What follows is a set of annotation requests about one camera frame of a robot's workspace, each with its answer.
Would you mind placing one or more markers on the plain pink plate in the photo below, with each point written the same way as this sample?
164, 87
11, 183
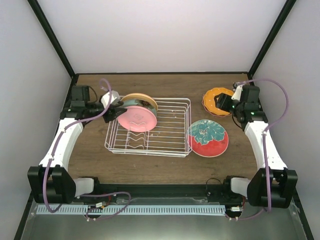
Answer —
137, 119

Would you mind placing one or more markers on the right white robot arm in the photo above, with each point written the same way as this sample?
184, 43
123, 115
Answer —
273, 184

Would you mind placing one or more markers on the white wire dish rack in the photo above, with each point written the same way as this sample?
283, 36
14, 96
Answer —
169, 137

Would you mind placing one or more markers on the pink polka dot plate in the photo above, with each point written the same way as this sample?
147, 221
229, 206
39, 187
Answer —
213, 114

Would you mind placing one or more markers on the red and teal plate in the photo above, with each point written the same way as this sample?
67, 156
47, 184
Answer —
207, 138

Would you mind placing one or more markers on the black enclosure frame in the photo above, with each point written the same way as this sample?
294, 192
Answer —
286, 9

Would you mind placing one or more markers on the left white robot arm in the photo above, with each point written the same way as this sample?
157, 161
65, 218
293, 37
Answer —
50, 181

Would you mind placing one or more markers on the orange polka dot plate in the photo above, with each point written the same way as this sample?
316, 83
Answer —
209, 100

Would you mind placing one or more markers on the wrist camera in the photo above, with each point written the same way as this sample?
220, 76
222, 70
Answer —
112, 97
237, 91

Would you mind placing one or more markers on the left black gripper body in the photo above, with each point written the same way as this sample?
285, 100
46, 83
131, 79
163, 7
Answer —
106, 119

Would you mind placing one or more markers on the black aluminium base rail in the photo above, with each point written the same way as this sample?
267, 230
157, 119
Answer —
213, 192

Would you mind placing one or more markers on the mint green flower plate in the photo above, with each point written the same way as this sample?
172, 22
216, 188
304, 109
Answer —
139, 102

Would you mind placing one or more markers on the light blue slotted cable duct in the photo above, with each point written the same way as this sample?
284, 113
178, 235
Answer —
202, 210

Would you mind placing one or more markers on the tan beige plate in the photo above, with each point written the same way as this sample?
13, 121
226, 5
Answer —
140, 96

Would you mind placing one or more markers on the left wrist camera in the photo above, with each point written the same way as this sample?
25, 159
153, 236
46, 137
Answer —
112, 97

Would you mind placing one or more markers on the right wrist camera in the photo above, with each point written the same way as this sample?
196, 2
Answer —
237, 91

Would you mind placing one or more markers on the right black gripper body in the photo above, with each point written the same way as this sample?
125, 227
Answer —
227, 108

